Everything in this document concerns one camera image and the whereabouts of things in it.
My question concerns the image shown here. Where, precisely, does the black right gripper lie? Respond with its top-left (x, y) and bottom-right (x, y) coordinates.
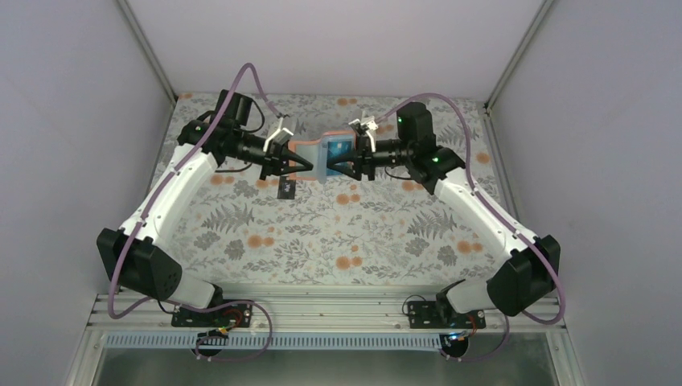
top-left (325, 133), bottom-right (412, 181)

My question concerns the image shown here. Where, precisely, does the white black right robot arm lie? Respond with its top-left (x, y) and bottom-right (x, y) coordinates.
top-left (327, 101), bottom-right (561, 327)

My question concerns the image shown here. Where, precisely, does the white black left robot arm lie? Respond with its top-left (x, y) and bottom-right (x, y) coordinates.
top-left (97, 90), bottom-right (313, 326)

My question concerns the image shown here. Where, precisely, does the floral patterned table mat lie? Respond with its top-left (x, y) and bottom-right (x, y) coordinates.
top-left (154, 93), bottom-right (501, 285)

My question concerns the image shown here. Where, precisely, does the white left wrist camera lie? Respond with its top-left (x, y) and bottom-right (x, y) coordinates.
top-left (263, 115), bottom-right (298, 156)

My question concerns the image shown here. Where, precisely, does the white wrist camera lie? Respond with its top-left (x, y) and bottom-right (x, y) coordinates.
top-left (348, 109), bottom-right (379, 137)
top-left (263, 115), bottom-right (298, 156)

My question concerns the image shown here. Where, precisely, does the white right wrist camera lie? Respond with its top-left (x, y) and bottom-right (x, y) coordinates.
top-left (348, 109), bottom-right (379, 137)

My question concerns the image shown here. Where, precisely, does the aluminium mounting rail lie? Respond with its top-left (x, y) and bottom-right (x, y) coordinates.
top-left (87, 284), bottom-right (566, 333)

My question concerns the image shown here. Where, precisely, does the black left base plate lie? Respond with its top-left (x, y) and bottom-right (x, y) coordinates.
top-left (171, 304), bottom-right (253, 329)

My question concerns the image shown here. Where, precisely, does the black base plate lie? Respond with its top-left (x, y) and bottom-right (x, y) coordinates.
top-left (405, 300), bottom-right (487, 330)
top-left (171, 304), bottom-right (253, 329)

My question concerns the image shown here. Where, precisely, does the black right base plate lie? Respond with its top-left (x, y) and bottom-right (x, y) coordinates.
top-left (405, 300), bottom-right (487, 330)

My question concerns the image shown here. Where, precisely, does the grey slotted cable duct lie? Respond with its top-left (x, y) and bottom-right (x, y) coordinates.
top-left (104, 331), bottom-right (441, 351)

